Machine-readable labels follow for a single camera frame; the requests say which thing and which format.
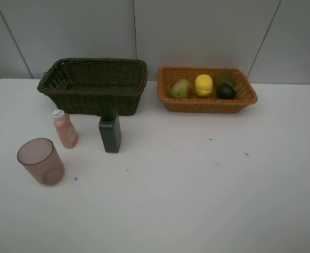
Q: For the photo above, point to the pink bottle white cap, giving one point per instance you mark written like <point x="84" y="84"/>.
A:
<point x="65" y="129"/>

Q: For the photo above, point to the dark brown wicker basket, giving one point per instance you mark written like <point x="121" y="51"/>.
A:
<point x="79" y="85"/>

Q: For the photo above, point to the black bottle green label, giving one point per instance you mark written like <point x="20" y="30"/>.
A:
<point x="109" y="127"/>

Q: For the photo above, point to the dark purple mangosteen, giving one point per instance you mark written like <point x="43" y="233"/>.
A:
<point x="225" y="91"/>

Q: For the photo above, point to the green red mango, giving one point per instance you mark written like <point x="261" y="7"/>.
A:
<point x="181" y="89"/>

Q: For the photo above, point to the brown kiwi fruit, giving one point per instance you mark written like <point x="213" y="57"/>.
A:
<point x="224" y="75"/>

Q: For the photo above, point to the orange wicker basket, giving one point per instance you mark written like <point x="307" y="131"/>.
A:
<point x="168" y="75"/>

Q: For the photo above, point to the yellow lemon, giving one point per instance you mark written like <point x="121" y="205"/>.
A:
<point x="203" y="86"/>

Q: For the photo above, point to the translucent pink plastic cup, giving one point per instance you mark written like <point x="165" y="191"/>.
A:
<point x="40" y="158"/>

